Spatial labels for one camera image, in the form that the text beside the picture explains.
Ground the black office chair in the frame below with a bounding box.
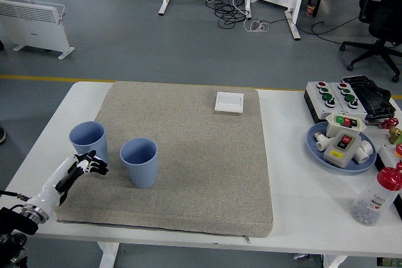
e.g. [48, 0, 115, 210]
[339, 0, 402, 83]

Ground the emergency stop button box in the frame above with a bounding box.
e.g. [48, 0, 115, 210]
[375, 144, 402, 187]

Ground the beige red-black push-button switch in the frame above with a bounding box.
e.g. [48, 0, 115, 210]
[323, 130, 361, 168]

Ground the white pipe tee fitting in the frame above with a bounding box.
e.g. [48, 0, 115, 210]
[354, 140, 374, 164]
[313, 132, 330, 153]

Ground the white table leg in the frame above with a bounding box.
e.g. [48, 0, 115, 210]
[323, 254, 348, 268]
[97, 242, 120, 268]

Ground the white cable coil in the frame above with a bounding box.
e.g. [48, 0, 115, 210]
[244, 19, 270, 33]

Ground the white wall switch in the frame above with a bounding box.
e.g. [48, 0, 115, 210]
[214, 91, 245, 114]

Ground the white panel heater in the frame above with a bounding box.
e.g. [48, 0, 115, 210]
[0, 0, 75, 60]

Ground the beige green-red push-button switch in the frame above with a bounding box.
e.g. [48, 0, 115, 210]
[325, 112, 367, 139]

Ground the brass valve red handwheel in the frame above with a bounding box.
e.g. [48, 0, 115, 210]
[382, 117, 402, 145]

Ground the blue ribbed plastic cup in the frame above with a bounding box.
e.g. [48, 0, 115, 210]
[119, 137, 158, 190]
[68, 121, 110, 168]

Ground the clear bottle red cap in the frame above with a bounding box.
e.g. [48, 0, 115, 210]
[350, 161, 402, 227]

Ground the grey-brown cushion mat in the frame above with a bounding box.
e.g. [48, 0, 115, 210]
[53, 80, 274, 244]

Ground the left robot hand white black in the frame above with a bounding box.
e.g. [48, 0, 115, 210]
[27, 150, 109, 218]

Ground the blue round plate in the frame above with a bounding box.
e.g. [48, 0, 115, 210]
[307, 121, 378, 175]

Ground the black foot pedal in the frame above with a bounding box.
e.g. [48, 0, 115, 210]
[341, 75, 396, 124]

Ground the white four-button control box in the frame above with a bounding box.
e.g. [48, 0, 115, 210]
[303, 81, 346, 124]
[334, 82, 367, 121]

